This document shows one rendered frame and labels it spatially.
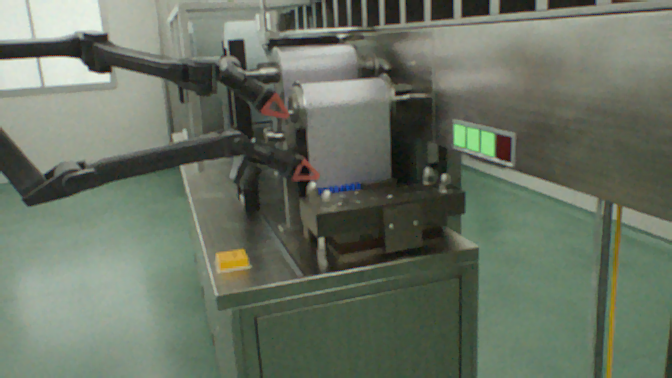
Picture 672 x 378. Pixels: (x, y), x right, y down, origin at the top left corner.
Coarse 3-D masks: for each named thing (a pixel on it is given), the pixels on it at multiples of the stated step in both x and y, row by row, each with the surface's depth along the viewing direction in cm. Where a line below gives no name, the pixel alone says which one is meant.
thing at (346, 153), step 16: (320, 128) 147; (336, 128) 149; (352, 128) 150; (368, 128) 151; (384, 128) 153; (320, 144) 148; (336, 144) 150; (352, 144) 151; (368, 144) 152; (384, 144) 154; (320, 160) 149; (336, 160) 151; (352, 160) 152; (368, 160) 154; (384, 160) 155; (320, 176) 150; (336, 176) 152; (352, 176) 153; (368, 176) 155; (384, 176) 156
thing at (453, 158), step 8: (440, 152) 179; (448, 152) 176; (456, 152) 177; (440, 160) 180; (448, 160) 177; (456, 160) 178; (440, 168) 181; (448, 168) 177; (456, 168) 178; (440, 176) 182; (456, 176) 179; (456, 184) 180; (448, 216) 182; (456, 216) 183; (448, 224) 182; (456, 224) 183; (456, 232) 184; (664, 376) 106
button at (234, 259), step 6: (222, 252) 140; (228, 252) 140; (234, 252) 139; (240, 252) 139; (216, 258) 140; (222, 258) 136; (228, 258) 136; (234, 258) 135; (240, 258) 135; (246, 258) 135; (222, 264) 134; (228, 264) 134; (234, 264) 135; (240, 264) 135; (246, 264) 136; (222, 270) 134
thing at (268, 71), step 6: (258, 66) 168; (264, 66) 167; (270, 66) 168; (276, 66) 168; (264, 72) 167; (270, 72) 168; (276, 72) 168; (264, 78) 168; (270, 78) 168; (276, 78) 169
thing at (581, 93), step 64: (384, 64) 173; (448, 64) 135; (512, 64) 111; (576, 64) 95; (640, 64) 82; (448, 128) 140; (512, 128) 114; (576, 128) 97; (640, 128) 84; (640, 192) 85
